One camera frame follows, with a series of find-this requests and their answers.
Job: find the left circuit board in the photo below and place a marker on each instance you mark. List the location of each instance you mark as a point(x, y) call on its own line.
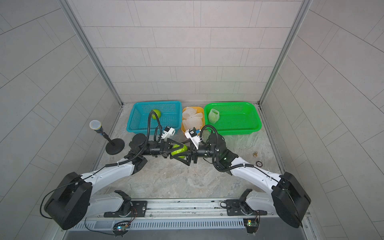
point(121, 228)

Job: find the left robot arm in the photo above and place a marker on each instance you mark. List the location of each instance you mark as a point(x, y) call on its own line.
point(75, 198)

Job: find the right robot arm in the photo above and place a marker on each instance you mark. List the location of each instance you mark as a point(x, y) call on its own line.
point(287, 196)

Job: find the teal plastic basket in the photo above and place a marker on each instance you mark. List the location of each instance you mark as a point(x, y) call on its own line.
point(171, 115)

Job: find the green custard apple in basket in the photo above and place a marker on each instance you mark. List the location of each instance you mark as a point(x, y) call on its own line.
point(157, 114)

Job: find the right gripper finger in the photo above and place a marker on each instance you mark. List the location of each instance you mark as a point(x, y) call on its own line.
point(185, 153)
point(183, 159)

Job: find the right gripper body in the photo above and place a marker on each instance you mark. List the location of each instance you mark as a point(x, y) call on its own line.
point(207, 152)

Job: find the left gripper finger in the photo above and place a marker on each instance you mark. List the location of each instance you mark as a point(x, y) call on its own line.
point(173, 142)
point(168, 155)

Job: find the green plastic basket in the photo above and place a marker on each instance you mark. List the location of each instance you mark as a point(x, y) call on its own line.
point(235, 118)

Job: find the white foam net sleeve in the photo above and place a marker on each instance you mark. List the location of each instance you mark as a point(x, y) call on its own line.
point(213, 115)

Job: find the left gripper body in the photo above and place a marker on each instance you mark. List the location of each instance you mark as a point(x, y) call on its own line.
point(155, 149)

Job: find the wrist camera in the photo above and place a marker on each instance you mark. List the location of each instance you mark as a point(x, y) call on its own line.
point(168, 132)
point(194, 136)

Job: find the circuit board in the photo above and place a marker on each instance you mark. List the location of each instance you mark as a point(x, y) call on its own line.
point(251, 225)
point(121, 228)

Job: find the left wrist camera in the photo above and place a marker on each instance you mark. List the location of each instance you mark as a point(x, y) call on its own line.
point(168, 132)

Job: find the green custard apple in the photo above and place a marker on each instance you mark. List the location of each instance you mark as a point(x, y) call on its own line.
point(213, 117)
point(157, 114)

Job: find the white foam nets pile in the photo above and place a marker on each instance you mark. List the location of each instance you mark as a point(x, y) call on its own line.
point(192, 118)

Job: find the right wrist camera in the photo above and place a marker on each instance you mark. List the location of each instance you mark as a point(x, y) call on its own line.
point(194, 136)

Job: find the yellow plastic tub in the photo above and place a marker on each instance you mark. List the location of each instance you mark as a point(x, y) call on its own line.
point(193, 114)

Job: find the microphone on black stand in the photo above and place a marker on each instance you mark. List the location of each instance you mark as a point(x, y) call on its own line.
point(114, 146)

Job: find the right circuit board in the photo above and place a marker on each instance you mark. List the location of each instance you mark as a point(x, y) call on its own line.
point(251, 225)

